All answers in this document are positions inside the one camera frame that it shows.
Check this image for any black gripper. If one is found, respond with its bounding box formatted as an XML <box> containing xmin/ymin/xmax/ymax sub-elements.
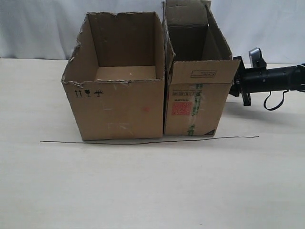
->
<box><xmin>230</xmin><ymin>56</ymin><xmax>251</xmax><ymax>106</ymax></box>

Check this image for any printed cardboard box red text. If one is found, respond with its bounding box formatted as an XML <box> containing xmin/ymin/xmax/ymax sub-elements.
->
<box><xmin>162</xmin><ymin>0</ymin><xmax>240</xmax><ymax>136</ymax></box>

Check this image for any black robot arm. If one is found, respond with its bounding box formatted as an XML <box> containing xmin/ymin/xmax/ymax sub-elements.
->
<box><xmin>229</xmin><ymin>56</ymin><xmax>305</xmax><ymax>106</ymax></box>

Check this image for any plain open cardboard box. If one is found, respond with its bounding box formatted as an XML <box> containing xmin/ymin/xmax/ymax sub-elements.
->
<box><xmin>61</xmin><ymin>12</ymin><xmax>165</xmax><ymax>141</ymax></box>

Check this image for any thin dark line on table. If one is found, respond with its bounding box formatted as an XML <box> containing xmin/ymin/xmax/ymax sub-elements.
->
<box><xmin>40</xmin><ymin>135</ymin><xmax>260</xmax><ymax>146</ymax></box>

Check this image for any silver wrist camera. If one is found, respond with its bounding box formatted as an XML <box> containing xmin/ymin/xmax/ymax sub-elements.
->
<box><xmin>248</xmin><ymin>47</ymin><xmax>267</xmax><ymax>69</ymax></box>

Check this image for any black cable loop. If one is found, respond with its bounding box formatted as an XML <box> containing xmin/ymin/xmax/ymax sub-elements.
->
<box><xmin>263</xmin><ymin>89</ymin><xmax>290</xmax><ymax>111</ymax></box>

